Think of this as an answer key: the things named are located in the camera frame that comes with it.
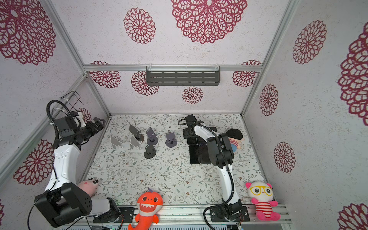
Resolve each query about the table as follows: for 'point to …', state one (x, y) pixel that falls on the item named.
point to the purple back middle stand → (170, 142)
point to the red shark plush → (148, 204)
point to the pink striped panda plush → (262, 193)
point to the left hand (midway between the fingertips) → (99, 127)
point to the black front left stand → (151, 152)
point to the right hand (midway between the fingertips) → (191, 132)
